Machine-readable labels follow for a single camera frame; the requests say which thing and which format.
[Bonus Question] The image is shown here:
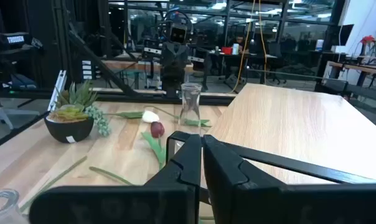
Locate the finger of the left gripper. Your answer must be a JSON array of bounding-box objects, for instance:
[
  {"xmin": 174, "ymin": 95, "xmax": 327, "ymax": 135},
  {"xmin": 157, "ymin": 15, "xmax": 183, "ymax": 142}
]
[
  {"xmin": 175, "ymin": 42, "xmax": 190, "ymax": 68},
  {"xmin": 161, "ymin": 42, "xmax": 177, "ymax": 68}
]

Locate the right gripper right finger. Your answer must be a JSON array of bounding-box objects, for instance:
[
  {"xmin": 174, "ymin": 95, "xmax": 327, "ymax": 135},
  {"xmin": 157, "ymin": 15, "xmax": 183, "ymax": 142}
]
[{"xmin": 202, "ymin": 133, "xmax": 376, "ymax": 224}]

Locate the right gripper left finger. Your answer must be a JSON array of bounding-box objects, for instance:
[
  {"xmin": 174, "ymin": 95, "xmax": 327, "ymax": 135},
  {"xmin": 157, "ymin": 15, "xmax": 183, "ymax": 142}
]
[{"xmin": 28, "ymin": 130, "xmax": 203, "ymax": 224}]

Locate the pink artificial tulip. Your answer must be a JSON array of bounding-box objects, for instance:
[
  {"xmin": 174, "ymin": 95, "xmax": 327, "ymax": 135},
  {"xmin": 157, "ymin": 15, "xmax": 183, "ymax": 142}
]
[{"xmin": 88, "ymin": 166, "xmax": 134, "ymax": 187}]

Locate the white artificial tulip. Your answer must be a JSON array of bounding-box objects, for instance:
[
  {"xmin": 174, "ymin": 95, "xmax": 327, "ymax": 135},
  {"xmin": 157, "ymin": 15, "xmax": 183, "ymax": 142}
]
[{"xmin": 102, "ymin": 110, "xmax": 161, "ymax": 124}]

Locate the yellow artificial tulip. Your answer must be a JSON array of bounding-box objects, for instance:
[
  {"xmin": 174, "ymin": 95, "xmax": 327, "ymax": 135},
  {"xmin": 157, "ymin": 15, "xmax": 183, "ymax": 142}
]
[{"xmin": 144, "ymin": 105, "xmax": 212, "ymax": 128}]

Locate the dark purple artificial tulip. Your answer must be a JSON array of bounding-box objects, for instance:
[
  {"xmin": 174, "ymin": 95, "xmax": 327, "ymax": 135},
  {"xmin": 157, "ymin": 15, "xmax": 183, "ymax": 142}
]
[{"xmin": 140, "ymin": 121, "xmax": 167, "ymax": 170}]

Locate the smooth clear glass vase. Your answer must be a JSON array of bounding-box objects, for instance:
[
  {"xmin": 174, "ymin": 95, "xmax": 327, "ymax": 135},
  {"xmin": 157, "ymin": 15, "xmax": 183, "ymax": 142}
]
[{"xmin": 178, "ymin": 82, "xmax": 203, "ymax": 128}]

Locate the person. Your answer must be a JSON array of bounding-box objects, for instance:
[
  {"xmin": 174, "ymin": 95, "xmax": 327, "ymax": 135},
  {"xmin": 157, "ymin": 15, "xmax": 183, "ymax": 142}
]
[{"xmin": 228, "ymin": 34, "xmax": 250, "ymax": 54}]

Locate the succulent plant in black bowl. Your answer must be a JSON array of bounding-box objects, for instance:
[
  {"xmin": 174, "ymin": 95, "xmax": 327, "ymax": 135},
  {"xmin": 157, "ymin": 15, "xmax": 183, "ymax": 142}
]
[{"xmin": 44, "ymin": 80, "xmax": 111, "ymax": 144}]

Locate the ribbed clear glass vase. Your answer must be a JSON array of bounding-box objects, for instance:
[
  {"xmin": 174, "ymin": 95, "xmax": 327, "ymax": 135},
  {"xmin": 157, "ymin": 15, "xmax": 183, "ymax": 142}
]
[{"xmin": 0, "ymin": 189, "xmax": 30, "ymax": 224}]

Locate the black Trossen labelled case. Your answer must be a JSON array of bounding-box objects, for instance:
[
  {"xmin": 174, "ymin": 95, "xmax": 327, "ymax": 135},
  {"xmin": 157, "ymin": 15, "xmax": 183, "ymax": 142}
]
[{"xmin": 0, "ymin": 30, "xmax": 33, "ymax": 50}]

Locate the long wooden workbench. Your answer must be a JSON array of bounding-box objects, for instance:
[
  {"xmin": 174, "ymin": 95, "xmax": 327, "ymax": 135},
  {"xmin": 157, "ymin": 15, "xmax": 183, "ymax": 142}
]
[{"xmin": 327, "ymin": 60, "xmax": 376, "ymax": 88}]

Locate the black computer monitor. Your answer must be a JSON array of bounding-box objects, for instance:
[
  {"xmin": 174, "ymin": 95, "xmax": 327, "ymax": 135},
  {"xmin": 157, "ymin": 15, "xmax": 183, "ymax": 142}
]
[{"xmin": 339, "ymin": 24, "xmax": 355, "ymax": 47}]

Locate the red flower bouquet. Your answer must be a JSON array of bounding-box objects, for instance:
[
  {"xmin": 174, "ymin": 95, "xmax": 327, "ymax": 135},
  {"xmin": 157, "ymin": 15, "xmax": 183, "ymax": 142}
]
[{"xmin": 359, "ymin": 34, "xmax": 376, "ymax": 57}]

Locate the yellow hanging cable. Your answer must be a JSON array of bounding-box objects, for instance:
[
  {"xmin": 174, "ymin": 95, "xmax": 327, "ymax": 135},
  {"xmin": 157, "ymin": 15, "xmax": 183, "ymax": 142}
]
[{"xmin": 230, "ymin": 0, "xmax": 268, "ymax": 94}]

